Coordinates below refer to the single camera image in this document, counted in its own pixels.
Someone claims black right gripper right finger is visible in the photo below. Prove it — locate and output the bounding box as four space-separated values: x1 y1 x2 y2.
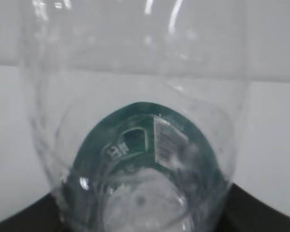
217 184 290 232

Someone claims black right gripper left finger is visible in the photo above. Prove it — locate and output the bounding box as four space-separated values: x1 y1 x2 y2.
0 194 69 232

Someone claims clear plastic water bottle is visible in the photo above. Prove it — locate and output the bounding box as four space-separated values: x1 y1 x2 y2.
19 0 249 232

